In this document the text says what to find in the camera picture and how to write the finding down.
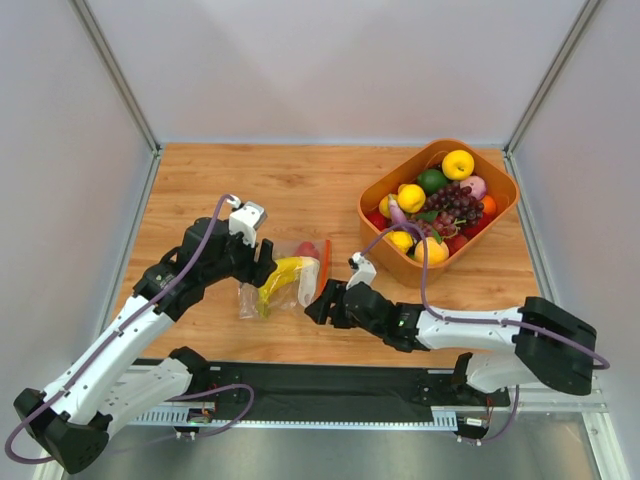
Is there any yellow banana bunch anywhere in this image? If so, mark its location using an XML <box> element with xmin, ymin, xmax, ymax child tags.
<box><xmin>256</xmin><ymin>256</ymin><xmax>320</xmax><ymax>317</ymax></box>

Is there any clear zip bag orange seal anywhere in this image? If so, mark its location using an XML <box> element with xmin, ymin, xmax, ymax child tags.
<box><xmin>238</xmin><ymin>239</ymin><xmax>332</xmax><ymax>319</ymax></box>

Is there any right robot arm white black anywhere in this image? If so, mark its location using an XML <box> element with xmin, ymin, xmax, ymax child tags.
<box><xmin>305</xmin><ymin>280</ymin><xmax>597</xmax><ymax>396</ymax></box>

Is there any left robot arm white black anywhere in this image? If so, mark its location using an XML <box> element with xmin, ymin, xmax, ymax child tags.
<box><xmin>4</xmin><ymin>205</ymin><xmax>276</xmax><ymax>474</ymax></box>

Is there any red strawberry in bag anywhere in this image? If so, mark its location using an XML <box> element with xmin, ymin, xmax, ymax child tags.
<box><xmin>294</xmin><ymin>241</ymin><xmax>320</xmax><ymax>260</ymax></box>

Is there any orange plastic bin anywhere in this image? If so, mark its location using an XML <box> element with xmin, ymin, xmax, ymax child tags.
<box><xmin>357</xmin><ymin>139</ymin><xmax>520</xmax><ymax>287</ymax></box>

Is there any small yellow lemon front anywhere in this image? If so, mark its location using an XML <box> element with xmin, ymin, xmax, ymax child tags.
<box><xmin>385</xmin><ymin>231</ymin><xmax>414</xmax><ymax>254</ymax></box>

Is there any red pepper in bin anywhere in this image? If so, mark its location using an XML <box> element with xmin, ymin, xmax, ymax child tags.
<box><xmin>365</xmin><ymin>210</ymin><xmax>389</xmax><ymax>231</ymax></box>

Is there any peach fruit front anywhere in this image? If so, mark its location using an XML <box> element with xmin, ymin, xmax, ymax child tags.
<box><xmin>413</xmin><ymin>237</ymin><xmax>450</xmax><ymax>267</ymax></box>

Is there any red apple in bin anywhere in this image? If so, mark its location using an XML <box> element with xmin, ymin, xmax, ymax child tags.
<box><xmin>444</xmin><ymin>234</ymin><xmax>469</xmax><ymax>257</ymax></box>

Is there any red grape bunch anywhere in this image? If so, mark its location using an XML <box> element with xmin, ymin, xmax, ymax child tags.
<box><xmin>412</xmin><ymin>211</ymin><xmax>459</xmax><ymax>242</ymax></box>

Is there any green lime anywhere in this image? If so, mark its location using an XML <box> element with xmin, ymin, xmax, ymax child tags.
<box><xmin>416</xmin><ymin>169</ymin><xmax>449</xmax><ymax>196</ymax></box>

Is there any dark purple grape bunch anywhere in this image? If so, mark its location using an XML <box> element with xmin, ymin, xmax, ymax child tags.
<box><xmin>423</xmin><ymin>183</ymin><xmax>484</xmax><ymax>226</ymax></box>

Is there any orange fruit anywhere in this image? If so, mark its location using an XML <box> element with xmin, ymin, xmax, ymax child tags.
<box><xmin>481</xmin><ymin>195</ymin><xmax>497</xmax><ymax>216</ymax></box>

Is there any purple onion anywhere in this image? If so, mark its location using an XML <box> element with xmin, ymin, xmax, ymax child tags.
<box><xmin>460</xmin><ymin>175</ymin><xmax>488</xmax><ymax>200</ymax></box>

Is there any yellow apple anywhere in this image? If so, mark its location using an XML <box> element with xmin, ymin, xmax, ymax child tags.
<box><xmin>441</xmin><ymin>150</ymin><xmax>475</xmax><ymax>181</ymax></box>

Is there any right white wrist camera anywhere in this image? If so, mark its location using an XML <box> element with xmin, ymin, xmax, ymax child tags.
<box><xmin>346</xmin><ymin>252</ymin><xmax>377</xmax><ymax>290</ymax></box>

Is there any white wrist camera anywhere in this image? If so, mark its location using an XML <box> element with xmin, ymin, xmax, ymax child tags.
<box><xmin>227</xmin><ymin>197</ymin><xmax>268</xmax><ymax>247</ymax></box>
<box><xmin>346</xmin><ymin>252</ymin><xmax>377</xmax><ymax>290</ymax></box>

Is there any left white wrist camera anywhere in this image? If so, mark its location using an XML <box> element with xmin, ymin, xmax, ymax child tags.
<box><xmin>227</xmin><ymin>197</ymin><xmax>268</xmax><ymax>247</ymax></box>

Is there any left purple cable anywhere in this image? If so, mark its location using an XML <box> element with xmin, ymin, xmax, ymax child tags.
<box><xmin>3</xmin><ymin>193</ymin><xmax>241</xmax><ymax>462</ymax></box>

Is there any purple cable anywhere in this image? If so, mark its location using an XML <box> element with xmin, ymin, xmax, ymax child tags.
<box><xmin>3</xmin><ymin>193</ymin><xmax>241</xmax><ymax>462</ymax></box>
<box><xmin>359</xmin><ymin>222</ymin><xmax>611</xmax><ymax>371</ymax></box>

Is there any grey cable duct rail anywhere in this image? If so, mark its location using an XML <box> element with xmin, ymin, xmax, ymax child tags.
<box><xmin>129</xmin><ymin>403</ymin><xmax>486</xmax><ymax>432</ymax></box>

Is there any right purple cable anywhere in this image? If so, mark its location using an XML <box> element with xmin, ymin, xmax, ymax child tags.
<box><xmin>359</xmin><ymin>222</ymin><xmax>611</xmax><ymax>371</ymax></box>

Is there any left aluminium frame post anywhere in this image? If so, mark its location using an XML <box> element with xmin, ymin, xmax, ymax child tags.
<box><xmin>69</xmin><ymin>0</ymin><xmax>162</xmax><ymax>155</ymax></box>

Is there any aluminium frame post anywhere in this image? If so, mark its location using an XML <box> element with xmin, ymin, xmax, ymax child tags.
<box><xmin>69</xmin><ymin>0</ymin><xmax>162</xmax><ymax>155</ymax></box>
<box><xmin>503</xmin><ymin>0</ymin><xmax>604</xmax><ymax>155</ymax></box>

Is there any right aluminium frame post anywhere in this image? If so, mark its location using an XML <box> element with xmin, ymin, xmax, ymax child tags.
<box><xmin>503</xmin><ymin>0</ymin><xmax>604</xmax><ymax>155</ymax></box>

